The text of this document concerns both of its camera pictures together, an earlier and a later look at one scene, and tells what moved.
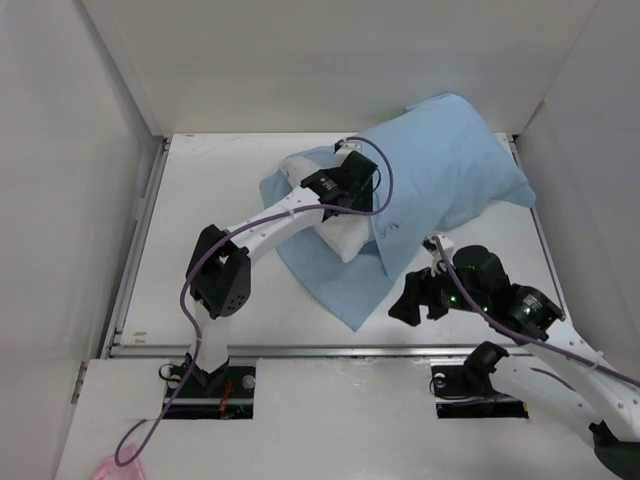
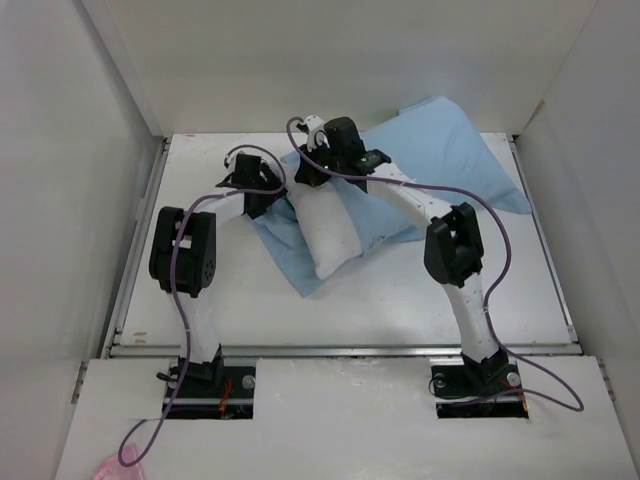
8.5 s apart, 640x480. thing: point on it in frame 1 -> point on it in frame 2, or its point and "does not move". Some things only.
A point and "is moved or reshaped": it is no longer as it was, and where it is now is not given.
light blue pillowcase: [447, 168] is moved or reshaped
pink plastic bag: [110, 470] does not move
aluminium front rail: [294, 350] does not move
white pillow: [345, 234] is moved or reshaped
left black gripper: [363, 198] -> [268, 200]
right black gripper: [416, 285] -> [308, 174]
